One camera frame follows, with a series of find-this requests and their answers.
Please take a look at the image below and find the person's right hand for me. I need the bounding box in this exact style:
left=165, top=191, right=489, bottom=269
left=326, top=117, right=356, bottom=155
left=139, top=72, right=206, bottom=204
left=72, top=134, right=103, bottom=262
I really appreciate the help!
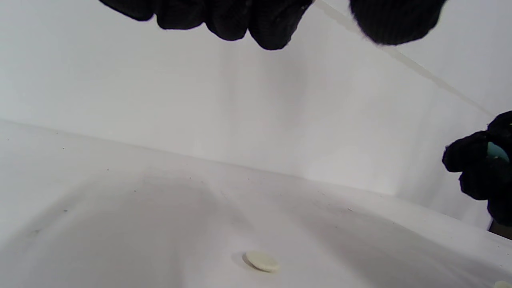
left=442, top=111, right=512, bottom=227

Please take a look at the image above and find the blue plasticine ball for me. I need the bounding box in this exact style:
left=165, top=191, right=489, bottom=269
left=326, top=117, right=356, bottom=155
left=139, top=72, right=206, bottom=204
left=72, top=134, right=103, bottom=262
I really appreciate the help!
left=486, top=142, right=510, bottom=162

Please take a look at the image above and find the person's left hand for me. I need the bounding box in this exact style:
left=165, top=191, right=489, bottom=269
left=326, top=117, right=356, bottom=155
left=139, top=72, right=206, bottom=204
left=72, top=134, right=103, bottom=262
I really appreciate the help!
left=98, top=0, right=446, bottom=50

